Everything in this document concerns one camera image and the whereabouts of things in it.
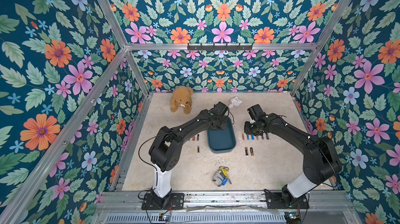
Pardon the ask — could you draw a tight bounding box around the teal plastic storage box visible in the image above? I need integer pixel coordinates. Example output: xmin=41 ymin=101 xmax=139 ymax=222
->
xmin=207 ymin=117 xmax=236 ymax=154

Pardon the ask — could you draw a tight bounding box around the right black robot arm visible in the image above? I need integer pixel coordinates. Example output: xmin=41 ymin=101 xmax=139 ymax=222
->
xmin=244 ymin=104 xmax=342 ymax=205

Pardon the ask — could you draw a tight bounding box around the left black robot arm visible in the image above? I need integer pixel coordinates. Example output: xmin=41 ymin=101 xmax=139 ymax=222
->
xmin=149 ymin=102 xmax=229 ymax=199

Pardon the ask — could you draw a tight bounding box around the small white plush bunny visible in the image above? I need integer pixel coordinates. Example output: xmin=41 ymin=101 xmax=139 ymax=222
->
xmin=228 ymin=96 xmax=243 ymax=108

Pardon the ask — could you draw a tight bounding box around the brown teddy bear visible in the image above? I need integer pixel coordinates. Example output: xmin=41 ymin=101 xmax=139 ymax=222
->
xmin=170 ymin=86 xmax=194 ymax=115

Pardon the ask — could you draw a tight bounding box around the grey plush toy keychain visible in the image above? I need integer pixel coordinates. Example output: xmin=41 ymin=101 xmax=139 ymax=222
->
xmin=212 ymin=166 xmax=232 ymax=187

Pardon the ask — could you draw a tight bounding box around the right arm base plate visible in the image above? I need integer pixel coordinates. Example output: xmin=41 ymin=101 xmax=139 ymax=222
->
xmin=264 ymin=189 xmax=309 ymax=209

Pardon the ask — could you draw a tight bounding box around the black wall hook rail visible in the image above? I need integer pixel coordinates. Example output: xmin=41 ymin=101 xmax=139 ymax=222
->
xmin=186 ymin=43 xmax=253 ymax=52

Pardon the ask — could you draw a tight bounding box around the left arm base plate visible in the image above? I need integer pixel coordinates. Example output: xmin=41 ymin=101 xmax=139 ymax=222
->
xmin=141 ymin=191 xmax=185 ymax=210

